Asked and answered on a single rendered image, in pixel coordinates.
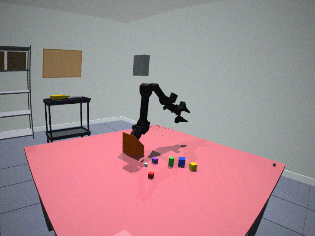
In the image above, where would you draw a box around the blue cube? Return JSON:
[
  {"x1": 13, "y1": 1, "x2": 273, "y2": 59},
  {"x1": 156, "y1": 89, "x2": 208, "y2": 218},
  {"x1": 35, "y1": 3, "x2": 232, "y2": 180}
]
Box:
[{"x1": 178, "y1": 157, "x2": 186, "y2": 166}]

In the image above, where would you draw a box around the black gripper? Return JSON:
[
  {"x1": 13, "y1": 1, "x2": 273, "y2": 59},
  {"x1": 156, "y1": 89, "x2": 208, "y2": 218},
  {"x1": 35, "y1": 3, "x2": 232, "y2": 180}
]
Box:
[{"x1": 171, "y1": 105, "x2": 190, "y2": 123}]

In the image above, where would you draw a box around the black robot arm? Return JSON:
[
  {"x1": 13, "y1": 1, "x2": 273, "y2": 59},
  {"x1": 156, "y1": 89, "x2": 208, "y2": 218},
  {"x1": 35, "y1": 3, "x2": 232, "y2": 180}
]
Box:
[{"x1": 130, "y1": 83, "x2": 186, "y2": 140}]

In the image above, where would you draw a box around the purple block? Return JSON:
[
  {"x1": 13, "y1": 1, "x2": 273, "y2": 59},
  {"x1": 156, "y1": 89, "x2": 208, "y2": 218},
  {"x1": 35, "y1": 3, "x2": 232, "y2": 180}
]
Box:
[{"x1": 151, "y1": 157, "x2": 158, "y2": 164}]

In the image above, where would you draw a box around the yellow block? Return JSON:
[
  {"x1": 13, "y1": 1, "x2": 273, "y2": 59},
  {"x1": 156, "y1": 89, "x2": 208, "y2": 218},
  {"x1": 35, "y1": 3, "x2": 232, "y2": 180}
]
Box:
[{"x1": 189, "y1": 162, "x2": 198, "y2": 170}]

